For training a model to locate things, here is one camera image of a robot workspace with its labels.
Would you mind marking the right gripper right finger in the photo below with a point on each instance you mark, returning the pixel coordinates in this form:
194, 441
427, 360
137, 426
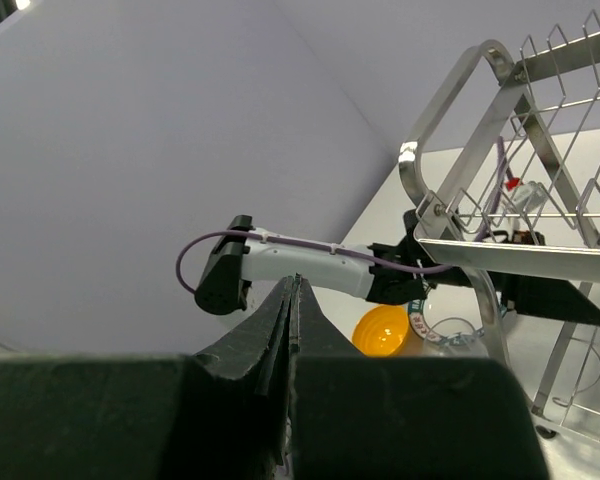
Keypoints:
359, 417

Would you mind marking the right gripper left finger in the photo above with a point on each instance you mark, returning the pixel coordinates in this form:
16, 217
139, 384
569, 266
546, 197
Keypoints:
219, 414

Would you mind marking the white plate green rim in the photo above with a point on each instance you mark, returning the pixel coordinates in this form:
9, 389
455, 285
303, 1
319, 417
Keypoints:
416, 316

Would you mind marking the clear glass cup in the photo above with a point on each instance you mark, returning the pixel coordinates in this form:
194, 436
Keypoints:
454, 337

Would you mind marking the orange plastic bowl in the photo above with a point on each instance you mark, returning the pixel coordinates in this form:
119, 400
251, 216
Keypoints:
382, 332

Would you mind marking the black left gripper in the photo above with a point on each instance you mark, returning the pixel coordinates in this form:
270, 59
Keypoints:
546, 298

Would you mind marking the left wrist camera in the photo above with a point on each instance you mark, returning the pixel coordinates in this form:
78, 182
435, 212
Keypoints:
524, 198

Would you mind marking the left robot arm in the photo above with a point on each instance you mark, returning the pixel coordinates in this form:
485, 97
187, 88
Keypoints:
245, 254

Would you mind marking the stainless steel dish rack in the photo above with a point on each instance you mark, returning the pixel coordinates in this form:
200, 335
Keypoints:
538, 127

